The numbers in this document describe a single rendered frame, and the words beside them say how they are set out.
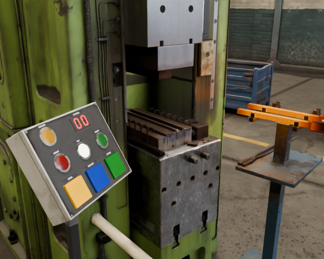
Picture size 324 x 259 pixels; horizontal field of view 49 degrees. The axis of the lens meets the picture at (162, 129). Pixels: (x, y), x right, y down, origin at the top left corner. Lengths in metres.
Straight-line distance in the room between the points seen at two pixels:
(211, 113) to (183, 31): 0.59
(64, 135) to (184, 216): 0.82
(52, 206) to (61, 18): 0.69
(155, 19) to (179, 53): 0.19
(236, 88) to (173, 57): 3.77
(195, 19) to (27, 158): 0.89
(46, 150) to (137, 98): 1.05
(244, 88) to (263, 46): 4.44
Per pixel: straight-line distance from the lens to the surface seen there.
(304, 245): 2.67
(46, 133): 1.06
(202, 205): 1.79
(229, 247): 2.52
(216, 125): 2.00
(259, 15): 9.54
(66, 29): 1.38
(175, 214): 1.67
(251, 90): 5.14
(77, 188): 1.06
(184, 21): 1.51
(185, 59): 1.53
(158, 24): 1.42
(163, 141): 1.53
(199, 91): 1.83
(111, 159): 1.20
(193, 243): 1.87
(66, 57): 1.40
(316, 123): 1.66
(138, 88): 2.00
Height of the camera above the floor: 1.51
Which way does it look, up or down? 19 degrees down
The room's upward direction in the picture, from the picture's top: straight up
